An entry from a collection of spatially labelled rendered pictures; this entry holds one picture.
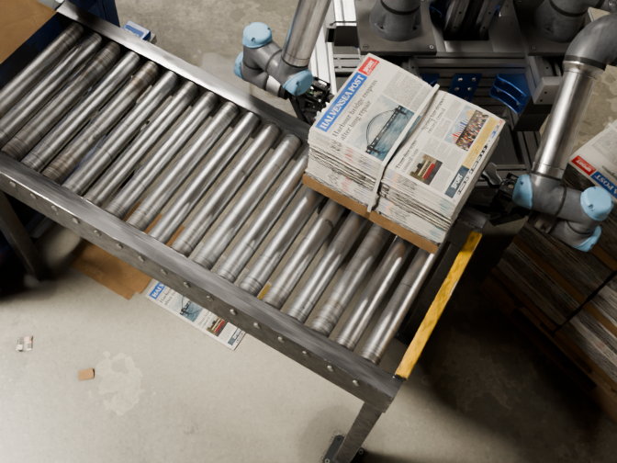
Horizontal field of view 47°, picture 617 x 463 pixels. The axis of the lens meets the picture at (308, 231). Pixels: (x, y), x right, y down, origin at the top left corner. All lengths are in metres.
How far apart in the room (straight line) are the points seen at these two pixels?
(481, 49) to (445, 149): 0.72
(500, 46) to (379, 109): 0.75
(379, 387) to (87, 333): 1.23
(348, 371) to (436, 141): 0.55
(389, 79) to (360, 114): 0.13
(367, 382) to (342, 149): 0.52
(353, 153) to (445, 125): 0.23
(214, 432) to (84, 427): 0.41
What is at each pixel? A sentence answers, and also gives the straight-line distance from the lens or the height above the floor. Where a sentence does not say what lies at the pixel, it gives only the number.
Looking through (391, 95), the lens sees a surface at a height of 1.03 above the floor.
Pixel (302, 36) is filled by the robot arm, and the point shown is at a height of 1.05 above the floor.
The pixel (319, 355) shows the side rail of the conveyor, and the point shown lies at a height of 0.80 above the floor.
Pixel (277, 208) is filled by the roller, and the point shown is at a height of 0.80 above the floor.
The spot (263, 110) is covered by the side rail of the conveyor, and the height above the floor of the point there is 0.80.
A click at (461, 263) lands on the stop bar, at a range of 1.74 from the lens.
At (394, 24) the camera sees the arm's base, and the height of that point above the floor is 0.87.
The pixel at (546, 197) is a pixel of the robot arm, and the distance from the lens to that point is 1.77.
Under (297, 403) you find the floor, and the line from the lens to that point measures 2.40.
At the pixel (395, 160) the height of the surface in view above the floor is 1.03.
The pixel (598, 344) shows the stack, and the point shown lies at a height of 0.28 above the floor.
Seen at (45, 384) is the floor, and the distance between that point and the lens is 2.51.
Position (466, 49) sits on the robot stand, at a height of 0.73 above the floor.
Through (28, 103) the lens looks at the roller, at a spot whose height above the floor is 0.80.
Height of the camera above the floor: 2.31
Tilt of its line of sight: 61 degrees down
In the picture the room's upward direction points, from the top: 9 degrees clockwise
